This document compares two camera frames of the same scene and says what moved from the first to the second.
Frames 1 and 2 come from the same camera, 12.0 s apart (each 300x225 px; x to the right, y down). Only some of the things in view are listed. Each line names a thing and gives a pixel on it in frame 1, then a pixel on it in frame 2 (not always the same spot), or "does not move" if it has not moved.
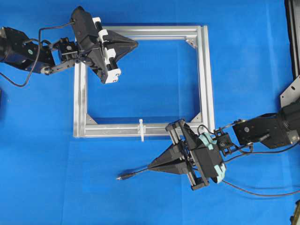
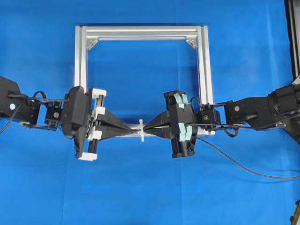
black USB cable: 124,176 to 231,131
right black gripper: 201,159 to 183,133
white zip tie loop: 141,130 does not move
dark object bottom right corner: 295,220 does not move
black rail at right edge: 292,10 does not move
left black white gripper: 92,39 to 79,113
